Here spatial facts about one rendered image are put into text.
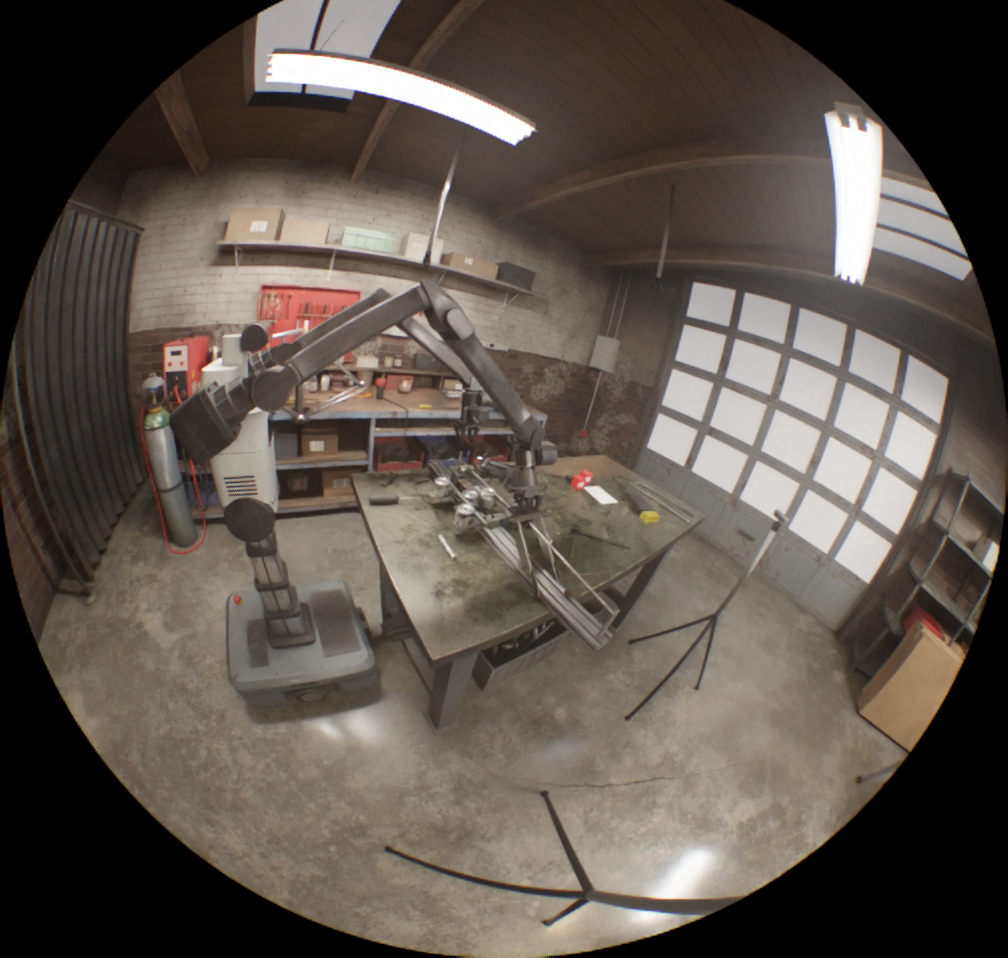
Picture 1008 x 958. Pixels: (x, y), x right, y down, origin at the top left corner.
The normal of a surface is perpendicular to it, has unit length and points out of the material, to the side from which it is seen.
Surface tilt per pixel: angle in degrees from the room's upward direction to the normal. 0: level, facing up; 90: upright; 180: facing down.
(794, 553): 90
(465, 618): 0
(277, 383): 84
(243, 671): 0
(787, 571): 90
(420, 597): 0
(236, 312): 90
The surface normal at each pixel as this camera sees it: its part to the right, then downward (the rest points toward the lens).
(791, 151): -0.80, 0.04
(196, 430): 0.56, 0.42
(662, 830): 0.22, -0.91
